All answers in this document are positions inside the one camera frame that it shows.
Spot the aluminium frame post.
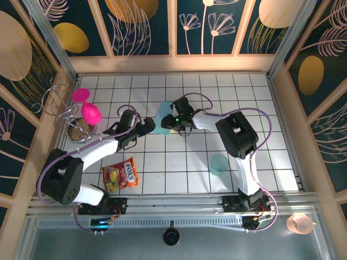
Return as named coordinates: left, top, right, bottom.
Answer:
left=23, top=0, right=80, bottom=81
left=267, top=0, right=317, bottom=79

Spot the slotted white cable duct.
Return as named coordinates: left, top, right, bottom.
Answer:
left=36, top=218, right=245, bottom=231

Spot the black round knob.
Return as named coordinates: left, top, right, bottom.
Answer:
left=162, top=227, right=181, bottom=246

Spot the aluminium mounting rail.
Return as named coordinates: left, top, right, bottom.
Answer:
left=27, top=192, right=319, bottom=217

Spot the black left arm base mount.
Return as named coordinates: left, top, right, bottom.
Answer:
left=78, top=197, right=128, bottom=216

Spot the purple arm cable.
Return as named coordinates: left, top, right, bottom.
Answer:
left=183, top=92, right=279, bottom=234
left=36, top=104, right=142, bottom=235

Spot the pink plastic wine glass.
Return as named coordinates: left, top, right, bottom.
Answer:
left=72, top=88, right=103, bottom=126

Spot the small circuit board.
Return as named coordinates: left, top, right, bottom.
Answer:
left=242, top=215, right=273, bottom=232
left=90, top=216, right=116, bottom=231

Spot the light blue cloth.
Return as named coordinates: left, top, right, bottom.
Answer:
left=153, top=101, right=174, bottom=137

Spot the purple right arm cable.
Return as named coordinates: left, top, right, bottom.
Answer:
left=183, top=92, right=279, bottom=234

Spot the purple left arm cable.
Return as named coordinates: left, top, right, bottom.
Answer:
left=36, top=104, right=142, bottom=235

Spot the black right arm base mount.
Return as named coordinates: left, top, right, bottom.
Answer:
left=221, top=195, right=272, bottom=215

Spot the metal wire glass rack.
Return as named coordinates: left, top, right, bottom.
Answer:
left=31, top=82, right=98, bottom=144

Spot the peach translucent plastic cup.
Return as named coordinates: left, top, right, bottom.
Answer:
left=286, top=213, right=312, bottom=235

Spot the teal translucent plastic cup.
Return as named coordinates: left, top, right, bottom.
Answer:
left=210, top=154, right=230, bottom=176

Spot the red fruit candy bag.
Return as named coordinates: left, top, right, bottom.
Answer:
left=101, top=157, right=139, bottom=193

